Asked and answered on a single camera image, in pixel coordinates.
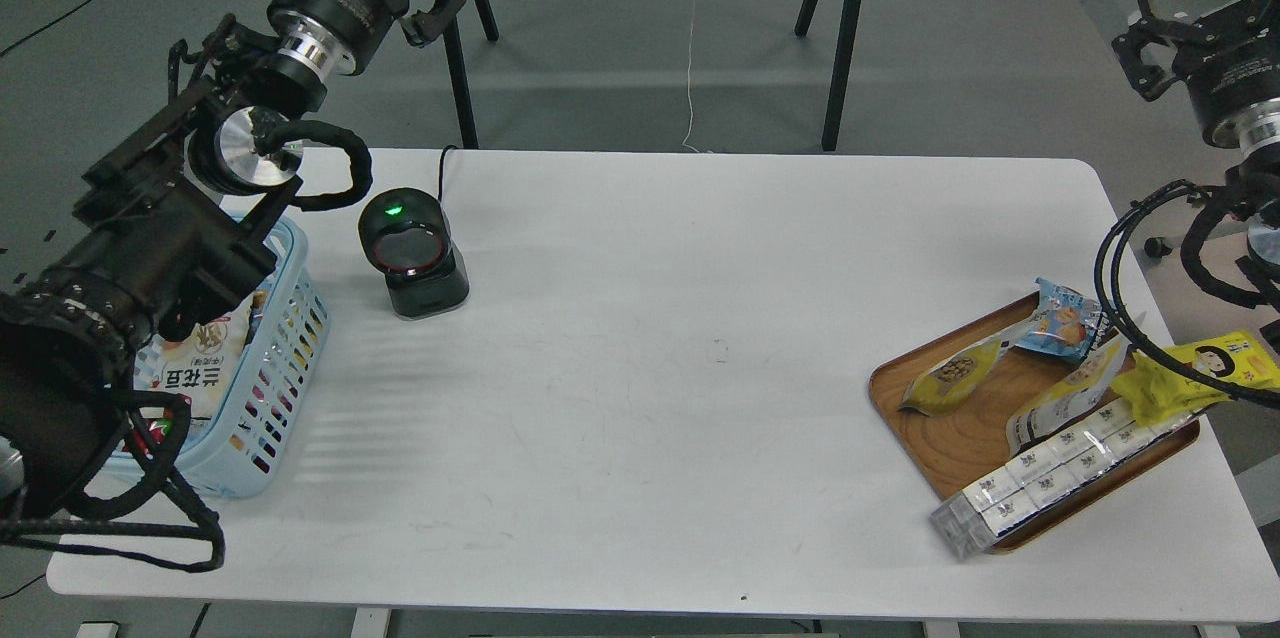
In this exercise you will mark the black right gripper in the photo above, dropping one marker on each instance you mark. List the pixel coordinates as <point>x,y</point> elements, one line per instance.
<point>1230,67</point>

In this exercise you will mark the yellow chickpea snack pouch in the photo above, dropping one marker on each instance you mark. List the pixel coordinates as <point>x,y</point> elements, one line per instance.
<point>948,385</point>

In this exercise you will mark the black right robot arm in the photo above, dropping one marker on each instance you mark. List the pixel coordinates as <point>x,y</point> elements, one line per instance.
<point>1229,251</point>

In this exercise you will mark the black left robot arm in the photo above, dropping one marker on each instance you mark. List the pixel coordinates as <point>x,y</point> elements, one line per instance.
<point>178,215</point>

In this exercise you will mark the blue cookie snack packet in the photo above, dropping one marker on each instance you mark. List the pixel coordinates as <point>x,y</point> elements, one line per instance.
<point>1066,324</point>

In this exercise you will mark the white yellow snack pouch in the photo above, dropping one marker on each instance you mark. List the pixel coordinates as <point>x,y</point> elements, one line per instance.
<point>1068,399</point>

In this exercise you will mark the white snack bag in basket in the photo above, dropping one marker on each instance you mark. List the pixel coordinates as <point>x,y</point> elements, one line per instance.
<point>201,367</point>

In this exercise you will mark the light blue plastic basket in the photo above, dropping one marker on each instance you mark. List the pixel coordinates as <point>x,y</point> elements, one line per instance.
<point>236,453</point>

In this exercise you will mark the black trestle leg left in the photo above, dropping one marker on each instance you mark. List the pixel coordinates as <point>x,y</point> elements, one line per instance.
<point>457,68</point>

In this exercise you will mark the black trestle leg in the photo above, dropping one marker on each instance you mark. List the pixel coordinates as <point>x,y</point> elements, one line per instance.
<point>850,13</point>
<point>457,68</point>

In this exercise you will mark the black barcode scanner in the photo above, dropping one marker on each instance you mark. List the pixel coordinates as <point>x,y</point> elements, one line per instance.
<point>406,236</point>

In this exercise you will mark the black trestle leg right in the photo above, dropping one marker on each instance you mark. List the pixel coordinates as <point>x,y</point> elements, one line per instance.
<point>850,13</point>

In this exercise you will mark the round wooden tray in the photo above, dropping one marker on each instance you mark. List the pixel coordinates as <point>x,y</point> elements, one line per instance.
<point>952,451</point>

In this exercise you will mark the clear pack of white boxes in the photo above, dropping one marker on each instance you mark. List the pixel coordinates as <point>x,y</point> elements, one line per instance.
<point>1045,484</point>

